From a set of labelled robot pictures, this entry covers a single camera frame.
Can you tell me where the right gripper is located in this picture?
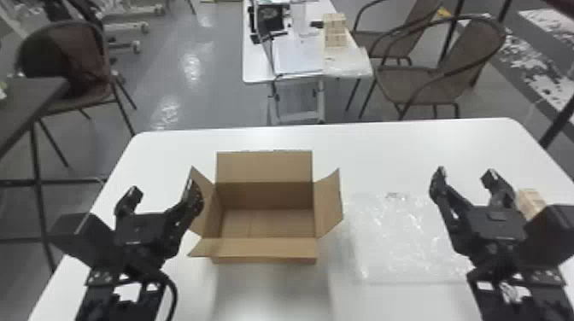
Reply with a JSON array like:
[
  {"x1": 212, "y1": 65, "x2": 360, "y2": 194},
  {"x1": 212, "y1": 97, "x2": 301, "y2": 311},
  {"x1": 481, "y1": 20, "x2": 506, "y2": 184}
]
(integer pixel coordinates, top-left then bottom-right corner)
[{"x1": 428, "y1": 166, "x2": 531, "y2": 268}]

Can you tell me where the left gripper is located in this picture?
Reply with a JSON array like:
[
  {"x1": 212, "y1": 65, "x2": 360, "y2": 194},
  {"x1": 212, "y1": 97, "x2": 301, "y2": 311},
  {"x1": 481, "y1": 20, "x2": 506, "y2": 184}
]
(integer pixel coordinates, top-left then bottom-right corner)
[{"x1": 113, "y1": 178, "x2": 206, "y2": 266}]

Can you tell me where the clear bubble wrap sheet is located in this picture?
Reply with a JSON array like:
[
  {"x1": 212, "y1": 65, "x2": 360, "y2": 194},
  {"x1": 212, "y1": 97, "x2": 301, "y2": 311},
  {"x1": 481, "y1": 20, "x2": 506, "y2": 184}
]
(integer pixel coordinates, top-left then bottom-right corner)
[{"x1": 348, "y1": 190, "x2": 475, "y2": 284}]

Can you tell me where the cardboard box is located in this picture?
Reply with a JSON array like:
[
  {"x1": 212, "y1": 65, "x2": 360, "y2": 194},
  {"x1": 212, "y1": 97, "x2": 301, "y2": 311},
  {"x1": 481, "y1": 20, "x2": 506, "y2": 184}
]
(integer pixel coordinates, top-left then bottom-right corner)
[{"x1": 186, "y1": 149, "x2": 345, "y2": 266}]

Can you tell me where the brown chair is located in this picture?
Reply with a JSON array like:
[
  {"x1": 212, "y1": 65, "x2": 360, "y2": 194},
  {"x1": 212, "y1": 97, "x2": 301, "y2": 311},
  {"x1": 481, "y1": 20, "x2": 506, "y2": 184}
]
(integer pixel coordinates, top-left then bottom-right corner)
[
  {"x1": 344, "y1": 0, "x2": 450, "y2": 113},
  {"x1": 357, "y1": 15, "x2": 508, "y2": 121}
]

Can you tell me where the white side table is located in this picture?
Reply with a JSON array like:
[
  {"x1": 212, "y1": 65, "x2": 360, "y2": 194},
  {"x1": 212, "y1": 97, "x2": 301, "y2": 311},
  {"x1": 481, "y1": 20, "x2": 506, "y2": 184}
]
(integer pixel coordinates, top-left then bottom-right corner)
[{"x1": 241, "y1": 0, "x2": 375, "y2": 127}]

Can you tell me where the black chair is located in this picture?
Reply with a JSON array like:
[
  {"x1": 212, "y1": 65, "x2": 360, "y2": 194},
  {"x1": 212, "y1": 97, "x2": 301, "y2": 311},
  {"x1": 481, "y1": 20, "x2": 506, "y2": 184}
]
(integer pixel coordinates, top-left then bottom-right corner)
[{"x1": 15, "y1": 19, "x2": 138, "y2": 169}]

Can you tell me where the white paper sheet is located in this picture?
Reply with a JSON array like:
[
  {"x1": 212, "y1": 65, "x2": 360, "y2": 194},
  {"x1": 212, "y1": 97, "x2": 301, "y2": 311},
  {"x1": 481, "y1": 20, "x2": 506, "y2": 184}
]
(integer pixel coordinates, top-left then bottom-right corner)
[{"x1": 272, "y1": 37, "x2": 325, "y2": 77}]

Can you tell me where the black device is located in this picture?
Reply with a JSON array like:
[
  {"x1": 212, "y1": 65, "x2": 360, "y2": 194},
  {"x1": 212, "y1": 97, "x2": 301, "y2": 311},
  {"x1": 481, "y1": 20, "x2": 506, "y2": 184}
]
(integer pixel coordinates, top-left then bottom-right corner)
[{"x1": 248, "y1": 0, "x2": 291, "y2": 45}]

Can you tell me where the beige wooden block stack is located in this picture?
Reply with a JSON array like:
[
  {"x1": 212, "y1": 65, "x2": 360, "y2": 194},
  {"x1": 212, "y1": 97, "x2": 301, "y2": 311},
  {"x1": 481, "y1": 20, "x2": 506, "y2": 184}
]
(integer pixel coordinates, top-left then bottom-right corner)
[{"x1": 322, "y1": 11, "x2": 349, "y2": 50}]

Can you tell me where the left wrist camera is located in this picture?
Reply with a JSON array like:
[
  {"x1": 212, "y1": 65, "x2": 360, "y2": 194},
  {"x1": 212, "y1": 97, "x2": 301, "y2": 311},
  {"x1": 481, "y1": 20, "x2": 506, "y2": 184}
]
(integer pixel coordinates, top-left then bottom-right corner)
[{"x1": 46, "y1": 212, "x2": 121, "y2": 271}]

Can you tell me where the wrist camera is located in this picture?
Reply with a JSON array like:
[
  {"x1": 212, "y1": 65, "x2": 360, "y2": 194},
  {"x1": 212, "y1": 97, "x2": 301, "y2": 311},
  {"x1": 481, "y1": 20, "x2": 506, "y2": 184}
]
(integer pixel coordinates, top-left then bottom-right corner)
[
  {"x1": 46, "y1": 212, "x2": 121, "y2": 271},
  {"x1": 521, "y1": 204, "x2": 574, "y2": 271}
]

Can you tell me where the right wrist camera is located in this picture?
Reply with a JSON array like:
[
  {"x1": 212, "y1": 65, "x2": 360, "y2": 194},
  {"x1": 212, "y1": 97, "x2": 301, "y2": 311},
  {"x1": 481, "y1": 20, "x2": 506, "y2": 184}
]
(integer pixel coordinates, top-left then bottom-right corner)
[{"x1": 521, "y1": 204, "x2": 574, "y2": 271}]

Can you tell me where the black cable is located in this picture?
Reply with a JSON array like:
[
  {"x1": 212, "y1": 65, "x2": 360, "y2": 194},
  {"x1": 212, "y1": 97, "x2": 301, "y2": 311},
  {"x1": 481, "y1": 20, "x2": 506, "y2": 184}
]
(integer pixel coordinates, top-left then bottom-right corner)
[{"x1": 134, "y1": 267, "x2": 179, "y2": 321}]

